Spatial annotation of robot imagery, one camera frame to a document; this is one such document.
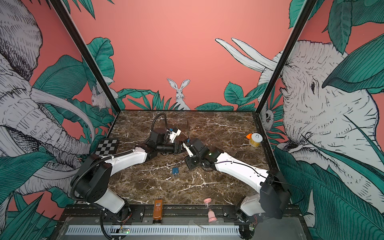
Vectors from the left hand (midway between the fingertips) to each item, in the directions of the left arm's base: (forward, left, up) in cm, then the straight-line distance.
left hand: (189, 147), depth 81 cm
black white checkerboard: (+10, +54, -13) cm, 56 cm away
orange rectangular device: (-28, +16, -12) cm, 35 cm away
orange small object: (+16, -42, -15) cm, 47 cm away
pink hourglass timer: (-32, -10, -13) cm, 36 cm away
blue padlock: (-6, +9, -16) cm, 19 cm away
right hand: (-6, +2, -3) cm, 7 cm away
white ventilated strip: (-34, +44, -16) cm, 58 cm away
